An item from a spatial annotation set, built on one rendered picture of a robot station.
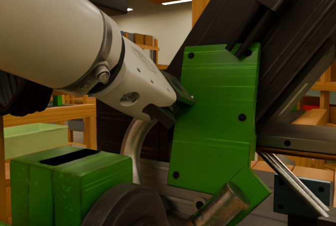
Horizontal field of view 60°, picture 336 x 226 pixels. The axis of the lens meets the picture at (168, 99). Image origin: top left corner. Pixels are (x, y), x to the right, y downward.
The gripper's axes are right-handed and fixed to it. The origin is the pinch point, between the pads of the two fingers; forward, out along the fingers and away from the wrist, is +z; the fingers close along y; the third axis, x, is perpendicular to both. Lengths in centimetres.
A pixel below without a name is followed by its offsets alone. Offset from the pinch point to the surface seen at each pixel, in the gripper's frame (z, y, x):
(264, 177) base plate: 67, -9, 4
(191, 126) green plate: 2.8, -4.9, -0.1
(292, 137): 15.0, -12.6, -9.8
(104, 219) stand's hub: -22.2, -16.1, 1.1
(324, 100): 322, 46, -70
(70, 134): 372, 298, 284
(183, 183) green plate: 3.2, -10.5, 5.7
